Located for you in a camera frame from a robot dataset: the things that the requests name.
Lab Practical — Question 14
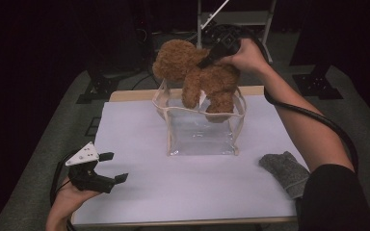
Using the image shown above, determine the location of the person's right hand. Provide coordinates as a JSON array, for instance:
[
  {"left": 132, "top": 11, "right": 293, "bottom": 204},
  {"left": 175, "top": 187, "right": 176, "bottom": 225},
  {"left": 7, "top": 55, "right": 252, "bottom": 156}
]
[{"left": 223, "top": 39, "right": 271, "bottom": 78}]

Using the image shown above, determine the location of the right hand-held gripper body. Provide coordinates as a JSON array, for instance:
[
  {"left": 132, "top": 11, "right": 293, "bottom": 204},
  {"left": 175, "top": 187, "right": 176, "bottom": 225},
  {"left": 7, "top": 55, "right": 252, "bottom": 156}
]
[{"left": 201, "top": 0, "right": 243, "bottom": 57}]

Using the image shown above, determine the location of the right hand-held gripper black cable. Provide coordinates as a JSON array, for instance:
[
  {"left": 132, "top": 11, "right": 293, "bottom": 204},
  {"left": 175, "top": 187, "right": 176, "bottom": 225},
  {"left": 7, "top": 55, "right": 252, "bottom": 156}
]
[{"left": 237, "top": 27, "right": 360, "bottom": 176}]

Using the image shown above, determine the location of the white table sheet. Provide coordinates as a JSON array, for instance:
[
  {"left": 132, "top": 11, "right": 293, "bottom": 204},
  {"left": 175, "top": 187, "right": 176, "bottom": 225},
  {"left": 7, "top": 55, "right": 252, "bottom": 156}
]
[{"left": 71, "top": 93, "right": 311, "bottom": 225}]

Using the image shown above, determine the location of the wooden table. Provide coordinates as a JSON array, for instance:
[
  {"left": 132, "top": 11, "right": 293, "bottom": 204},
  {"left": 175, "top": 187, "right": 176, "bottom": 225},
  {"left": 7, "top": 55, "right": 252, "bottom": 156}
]
[{"left": 70, "top": 85, "right": 304, "bottom": 227}]

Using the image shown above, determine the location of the hand-held gripper black cable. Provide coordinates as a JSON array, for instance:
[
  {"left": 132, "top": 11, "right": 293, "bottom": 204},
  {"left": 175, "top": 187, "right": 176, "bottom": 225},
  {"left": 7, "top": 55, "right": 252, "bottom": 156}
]
[
  {"left": 237, "top": 27, "right": 360, "bottom": 176},
  {"left": 49, "top": 150, "right": 78, "bottom": 231}
]

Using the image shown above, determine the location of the grey knitted cloth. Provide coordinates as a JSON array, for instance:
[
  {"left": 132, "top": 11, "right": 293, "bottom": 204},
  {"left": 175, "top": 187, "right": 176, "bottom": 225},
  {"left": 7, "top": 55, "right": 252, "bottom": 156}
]
[{"left": 258, "top": 151, "right": 311, "bottom": 200}]

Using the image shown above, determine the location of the person's left hand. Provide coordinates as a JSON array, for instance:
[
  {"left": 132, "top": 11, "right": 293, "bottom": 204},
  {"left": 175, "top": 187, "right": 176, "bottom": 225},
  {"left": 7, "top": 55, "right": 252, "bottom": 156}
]
[{"left": 47, "top": 184, "right": 100, "bottom": 225}]

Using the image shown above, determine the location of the black stand base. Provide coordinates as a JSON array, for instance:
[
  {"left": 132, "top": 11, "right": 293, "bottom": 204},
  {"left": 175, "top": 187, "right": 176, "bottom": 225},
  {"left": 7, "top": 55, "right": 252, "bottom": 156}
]
[
  {"left": 75, "top": 70, "right": 119, "bottom": 105},
  {"left": 291, "top": 64, "right": 344, "bottom": 100}
]

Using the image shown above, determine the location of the person's black clothing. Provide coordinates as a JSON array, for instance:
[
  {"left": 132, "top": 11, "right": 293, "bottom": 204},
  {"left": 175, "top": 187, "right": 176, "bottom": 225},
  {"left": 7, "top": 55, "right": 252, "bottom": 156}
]
[{"left": 297, "top": 164, "right": 370, "bottom": 231}]

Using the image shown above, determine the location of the left hand-held gripper black cable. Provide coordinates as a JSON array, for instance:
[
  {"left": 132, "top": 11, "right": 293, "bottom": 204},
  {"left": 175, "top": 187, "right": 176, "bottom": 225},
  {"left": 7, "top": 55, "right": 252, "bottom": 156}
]
[{"left": 49, "top": 150, "right": 78, "bottom": 231}]

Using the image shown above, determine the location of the black floor cable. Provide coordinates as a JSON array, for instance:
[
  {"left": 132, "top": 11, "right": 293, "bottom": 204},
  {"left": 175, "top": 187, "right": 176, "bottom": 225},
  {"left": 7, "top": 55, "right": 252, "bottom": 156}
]
[{"left": 131, "top": 56, "right": 162, "bottom": 90}]

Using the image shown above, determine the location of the brown teddy bear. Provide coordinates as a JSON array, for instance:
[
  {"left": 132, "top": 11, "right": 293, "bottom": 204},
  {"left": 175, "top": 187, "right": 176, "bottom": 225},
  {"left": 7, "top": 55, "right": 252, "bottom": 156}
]
[{"left": 152, "top": 38, "right": 241, "bottom": 124}]

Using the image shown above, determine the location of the dark floor outlet box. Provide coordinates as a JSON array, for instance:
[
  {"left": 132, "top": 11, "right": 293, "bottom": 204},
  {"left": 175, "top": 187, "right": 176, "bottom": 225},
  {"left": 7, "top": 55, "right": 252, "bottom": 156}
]
[{"left": 85, "top": 116, "right": 102, "bottom": 138}]

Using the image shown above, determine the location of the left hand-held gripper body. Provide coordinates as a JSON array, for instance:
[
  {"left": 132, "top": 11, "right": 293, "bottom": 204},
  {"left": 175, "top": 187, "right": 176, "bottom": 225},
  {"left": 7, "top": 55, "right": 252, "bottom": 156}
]
[{"left": 65, "top": 141, "right": 112, "bottom": 194}]

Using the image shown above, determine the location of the clear plastic bag beige trim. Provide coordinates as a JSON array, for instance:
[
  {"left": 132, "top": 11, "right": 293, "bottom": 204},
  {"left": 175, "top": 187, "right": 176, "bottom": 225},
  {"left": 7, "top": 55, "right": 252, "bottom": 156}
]
[{"left": 151, "top": 78, "right": 248, "bottom": 157}]

